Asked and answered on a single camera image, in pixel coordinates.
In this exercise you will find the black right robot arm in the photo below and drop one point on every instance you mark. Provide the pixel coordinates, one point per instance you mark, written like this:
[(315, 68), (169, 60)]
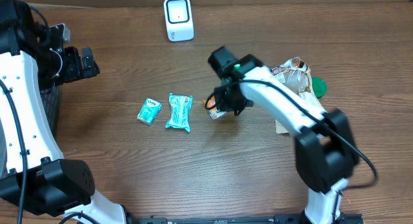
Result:
[(323, 143)]

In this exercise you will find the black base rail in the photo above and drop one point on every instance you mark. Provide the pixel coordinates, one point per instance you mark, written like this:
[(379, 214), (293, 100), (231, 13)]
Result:
[(219, 220)]

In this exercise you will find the white brown snack bag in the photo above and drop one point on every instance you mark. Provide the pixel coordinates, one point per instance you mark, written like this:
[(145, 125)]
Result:
[(295, 74)]

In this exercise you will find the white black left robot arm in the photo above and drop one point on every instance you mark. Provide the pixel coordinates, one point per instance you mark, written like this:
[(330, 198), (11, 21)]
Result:
[(35, 59)]

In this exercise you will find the green round lid container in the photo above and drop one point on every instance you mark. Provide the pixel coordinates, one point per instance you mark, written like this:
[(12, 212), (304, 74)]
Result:
[(319, 87)]

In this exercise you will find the white barcode scanner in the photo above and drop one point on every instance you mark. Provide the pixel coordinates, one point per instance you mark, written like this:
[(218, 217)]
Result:
[(178, 20)]

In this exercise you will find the orange juice carton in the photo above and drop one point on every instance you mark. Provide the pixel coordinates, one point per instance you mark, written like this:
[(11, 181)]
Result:
[(214, 113)]

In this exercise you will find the grey plastic mesh basket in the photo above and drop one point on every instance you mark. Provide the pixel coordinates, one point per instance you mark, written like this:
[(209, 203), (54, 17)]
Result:
[(51, 100)]

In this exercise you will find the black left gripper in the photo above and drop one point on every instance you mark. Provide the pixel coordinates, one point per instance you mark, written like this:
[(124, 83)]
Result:
[(77, 70)]

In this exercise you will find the light green wipes pack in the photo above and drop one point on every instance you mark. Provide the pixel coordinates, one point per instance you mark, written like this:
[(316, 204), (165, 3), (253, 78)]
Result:
[(180, 107)]

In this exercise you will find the teal white small packet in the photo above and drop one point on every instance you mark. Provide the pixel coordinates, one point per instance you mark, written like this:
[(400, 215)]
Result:
[(149, 111)]

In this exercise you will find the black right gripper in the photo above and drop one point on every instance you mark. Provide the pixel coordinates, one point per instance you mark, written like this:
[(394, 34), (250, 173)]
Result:
[(224, 105)]

